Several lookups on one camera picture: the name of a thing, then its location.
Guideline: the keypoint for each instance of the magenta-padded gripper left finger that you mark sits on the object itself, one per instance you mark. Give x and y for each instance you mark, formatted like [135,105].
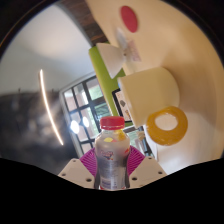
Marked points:
[75,171]

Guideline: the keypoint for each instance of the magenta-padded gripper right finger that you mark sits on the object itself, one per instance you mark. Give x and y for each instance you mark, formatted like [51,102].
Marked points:
[148,171]

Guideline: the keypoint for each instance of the clear red-capped drink bottle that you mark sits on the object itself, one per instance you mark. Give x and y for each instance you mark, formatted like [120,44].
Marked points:
[112,156]

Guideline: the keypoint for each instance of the black pendant lamps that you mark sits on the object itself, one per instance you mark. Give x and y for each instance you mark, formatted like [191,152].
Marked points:
[74,127]

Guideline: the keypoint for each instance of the curved linear ceiling light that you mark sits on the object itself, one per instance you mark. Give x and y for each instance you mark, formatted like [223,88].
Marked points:
[48,106]

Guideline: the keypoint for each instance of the clear plastic packet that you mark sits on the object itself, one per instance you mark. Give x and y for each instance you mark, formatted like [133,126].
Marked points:
[131,48]

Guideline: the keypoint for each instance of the flat round red coaster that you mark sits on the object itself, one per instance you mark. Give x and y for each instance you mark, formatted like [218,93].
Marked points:
[129,18]

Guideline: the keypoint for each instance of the dark-framed window wall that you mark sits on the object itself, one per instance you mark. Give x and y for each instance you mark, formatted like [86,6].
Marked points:
[83,106]

